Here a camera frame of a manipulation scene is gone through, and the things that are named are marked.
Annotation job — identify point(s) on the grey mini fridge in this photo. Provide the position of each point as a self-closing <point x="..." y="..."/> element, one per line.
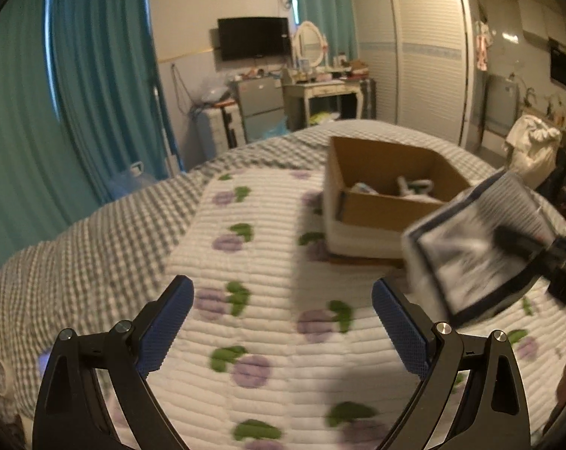
<point x="260" y="108"/>

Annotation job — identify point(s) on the clear water jug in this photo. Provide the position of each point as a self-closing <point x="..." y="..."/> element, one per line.
<point x="135" y="180"/>

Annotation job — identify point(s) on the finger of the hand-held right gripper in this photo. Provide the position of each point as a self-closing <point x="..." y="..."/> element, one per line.
<point x="522" y="242"/>

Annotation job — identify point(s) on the grey checked bedsheet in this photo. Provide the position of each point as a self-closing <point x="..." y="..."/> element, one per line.
<point x="100" y="253"/>

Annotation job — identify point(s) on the pale printed soft item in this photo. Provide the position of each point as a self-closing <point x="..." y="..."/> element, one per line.
<point x="363" y="189"/>

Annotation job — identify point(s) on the grey white cloth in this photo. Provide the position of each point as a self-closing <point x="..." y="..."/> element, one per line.
<point x="470" y="253"/>

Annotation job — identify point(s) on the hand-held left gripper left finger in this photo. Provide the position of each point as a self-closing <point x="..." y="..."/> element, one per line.
<point x="168" y="326"/>

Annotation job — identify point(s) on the wide teal curtain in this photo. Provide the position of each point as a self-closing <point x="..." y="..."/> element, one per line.
<point x="15" y="140"/>

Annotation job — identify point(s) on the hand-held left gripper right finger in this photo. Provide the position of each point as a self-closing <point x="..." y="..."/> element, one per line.
<point x="402" y="326"/>

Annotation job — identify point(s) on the clear plastic bag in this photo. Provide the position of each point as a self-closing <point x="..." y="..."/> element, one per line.
<point x="213" y="89"/>

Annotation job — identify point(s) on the light blue suitcase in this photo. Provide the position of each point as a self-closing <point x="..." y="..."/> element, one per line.
<point x="217" y="131"/>

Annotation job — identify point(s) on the white dressing table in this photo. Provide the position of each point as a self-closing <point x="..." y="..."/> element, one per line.
<point x="318" y="90"/>

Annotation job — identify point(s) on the narrow teal curtain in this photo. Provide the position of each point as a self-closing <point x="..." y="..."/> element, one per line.
<point x="320" y="4"/>

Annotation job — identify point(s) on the white sliding door wardrobe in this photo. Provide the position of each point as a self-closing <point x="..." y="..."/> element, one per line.
<point x="419" y="56"/>

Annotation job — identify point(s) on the oval vanity mirror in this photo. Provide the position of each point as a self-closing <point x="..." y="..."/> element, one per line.
<point x="309" y="44"/>

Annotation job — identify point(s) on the white quilt with purple fruit print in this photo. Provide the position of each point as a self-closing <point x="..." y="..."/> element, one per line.
<point x="273" y="300"/>

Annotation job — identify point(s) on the white cloth bag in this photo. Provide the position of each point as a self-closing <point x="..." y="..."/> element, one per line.
<point x="536" y="150"/>

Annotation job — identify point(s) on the hanging patterned cloth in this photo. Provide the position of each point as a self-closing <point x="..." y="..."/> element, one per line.
<point x="482" y="47"/>

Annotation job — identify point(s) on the black wall television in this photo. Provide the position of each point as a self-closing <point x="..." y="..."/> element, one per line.
<point x="253" y="38"/>

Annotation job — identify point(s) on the cardboard box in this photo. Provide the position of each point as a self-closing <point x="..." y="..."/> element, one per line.
<point x="381" y="215"/>

